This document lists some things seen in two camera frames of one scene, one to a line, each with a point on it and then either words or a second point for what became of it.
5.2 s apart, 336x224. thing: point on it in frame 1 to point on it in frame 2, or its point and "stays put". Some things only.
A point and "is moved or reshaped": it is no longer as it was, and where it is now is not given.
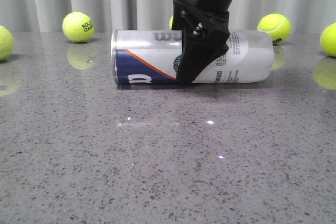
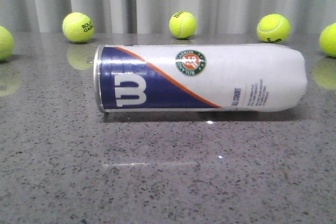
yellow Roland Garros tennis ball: x=78 y=27 stays put
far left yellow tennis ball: x=6 y=43 stays put
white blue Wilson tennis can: x=144 y=56 is moved or reshaped
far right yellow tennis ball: x=328 y=40 stays put
